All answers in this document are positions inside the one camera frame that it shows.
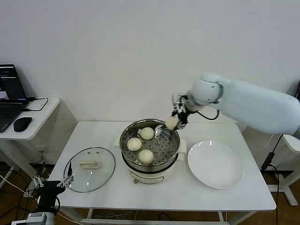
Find black computer mouse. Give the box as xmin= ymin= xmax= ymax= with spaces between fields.
xmin=13 ymin=116 xmax=33 ymax=132

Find cream electric cooking pot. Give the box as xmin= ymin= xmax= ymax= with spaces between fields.
xmin=120 ymin=150 xmax=186 ymax=186

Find glass lid with cream handle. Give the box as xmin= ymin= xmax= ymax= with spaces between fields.
xmin=63 ymin=147 xmax=116 ymax=194

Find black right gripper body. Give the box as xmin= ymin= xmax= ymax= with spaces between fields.
xmin=176 ymin=109 xmax=190 ymax=123

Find black cable with adapter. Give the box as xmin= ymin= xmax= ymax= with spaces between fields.
xmin=260 ymin=134 xmax=288 ymax=225

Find white floor cable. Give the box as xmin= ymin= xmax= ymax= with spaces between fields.
xmin=0 ymin=174 xmax=39 ymax=202

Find white steamed baozi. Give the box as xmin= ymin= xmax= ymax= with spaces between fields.
xmin=165 ymin=116 xmax=180 ymax=130
xmin=137 ymin=149 xmax=155 ymax=165
xmin=127 ymin=137 xmax=143 ymax=152
xmin=140 ymin=127 xmax=155 ymax=141

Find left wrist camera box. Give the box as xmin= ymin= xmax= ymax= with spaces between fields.
xmin=11 ymin=212 xmax=48 ymax=225

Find white round plate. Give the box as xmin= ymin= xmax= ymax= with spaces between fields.
xmin=187 ymin=140 xmax=244 ymax=190

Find black laptop with dark screen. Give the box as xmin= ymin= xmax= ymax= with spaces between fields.
xmin=0 ymin=64 xmax=29 ymax=134

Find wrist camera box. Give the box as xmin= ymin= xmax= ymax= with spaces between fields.
xmin=171 ymin=93 xmax=188 ymax=111
xmin=11 ymin=212 xmax=48 ymax=225

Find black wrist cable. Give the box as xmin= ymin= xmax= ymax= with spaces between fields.
xmin=54 ymin=196 xmax=62 ymax=215
xmin=196 ymin=108 xmax=220 ymax=120

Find white thin cable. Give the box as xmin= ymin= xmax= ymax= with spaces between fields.
xmin=262 ymin=135 xmax=274 ymax=149

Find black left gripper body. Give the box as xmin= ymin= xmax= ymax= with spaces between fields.
xmin=37 ymin=180 xmax=67 ymax=210

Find steel perforated steamer basket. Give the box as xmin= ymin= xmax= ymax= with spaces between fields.
xmin=114 ymin=119 xmax=188 ymax=170

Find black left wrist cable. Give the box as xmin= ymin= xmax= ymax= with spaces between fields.
xmin=54 ymin=196 xmax=62 ymax=215

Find white side table with label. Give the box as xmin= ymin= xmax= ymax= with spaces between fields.
xmin=269 ymin=133 xmax=300 ymax=207

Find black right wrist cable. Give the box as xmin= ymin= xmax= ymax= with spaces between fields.
xmin=196 ymin=108 xmax=220 ymax=120

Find white table frame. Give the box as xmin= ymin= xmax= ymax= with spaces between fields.
xmin=56 ymin=207 xmax=237 ymax=225

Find white side table with mouse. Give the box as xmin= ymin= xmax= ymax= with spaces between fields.
xmin=0 ymin=97 xmax=61 ymax=188

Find black looped laptop cable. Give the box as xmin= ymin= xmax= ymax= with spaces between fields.
xmin=22 ymin=96 xmax=49 ymax=113

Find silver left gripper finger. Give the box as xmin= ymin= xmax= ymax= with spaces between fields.
xmin=56 ymin=161 xmax=76 ymax=188
xmin=31 ymin=164 xmax=46 ymax=189

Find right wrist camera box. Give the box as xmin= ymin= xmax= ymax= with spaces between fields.
xmin=171 ymin=93 xmax=188 ymax=111

